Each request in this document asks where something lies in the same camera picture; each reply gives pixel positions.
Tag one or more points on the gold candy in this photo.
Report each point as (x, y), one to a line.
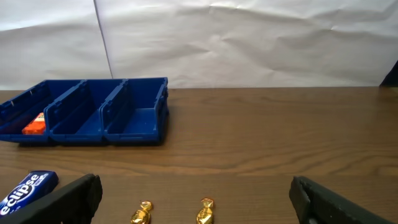
(205, 213)
(141, 214)

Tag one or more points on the orange candy box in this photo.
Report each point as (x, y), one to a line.
(34, 127)

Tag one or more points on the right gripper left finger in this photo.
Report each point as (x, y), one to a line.
(62, 208)

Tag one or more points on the blue candy pack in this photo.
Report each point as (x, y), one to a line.
(28, 189)

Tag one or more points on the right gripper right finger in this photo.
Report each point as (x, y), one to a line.
(329, 208)

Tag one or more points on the blue tray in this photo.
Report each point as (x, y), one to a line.
(136, 124)

